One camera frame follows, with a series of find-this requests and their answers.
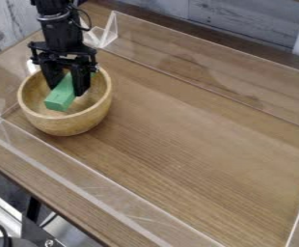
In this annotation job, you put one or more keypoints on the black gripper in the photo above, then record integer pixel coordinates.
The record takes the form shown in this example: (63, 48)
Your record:
(63, 51)

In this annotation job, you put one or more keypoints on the green rectangular block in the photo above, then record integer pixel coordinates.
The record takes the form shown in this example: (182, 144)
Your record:
(62, 95)

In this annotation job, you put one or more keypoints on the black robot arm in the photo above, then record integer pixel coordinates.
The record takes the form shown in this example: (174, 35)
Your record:
(56, 8)

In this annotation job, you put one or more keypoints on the brown wooden bowl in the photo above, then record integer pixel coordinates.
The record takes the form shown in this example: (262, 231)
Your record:
(56, 111)

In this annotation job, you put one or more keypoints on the black table leg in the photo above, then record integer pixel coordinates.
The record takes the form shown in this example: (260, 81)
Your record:
(34, 209)

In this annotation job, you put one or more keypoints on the clear acrylic tray wall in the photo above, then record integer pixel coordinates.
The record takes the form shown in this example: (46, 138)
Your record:
(191, 166)

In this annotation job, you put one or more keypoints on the black metal bracket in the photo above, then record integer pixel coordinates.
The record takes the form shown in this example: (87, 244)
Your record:
(38, 235)

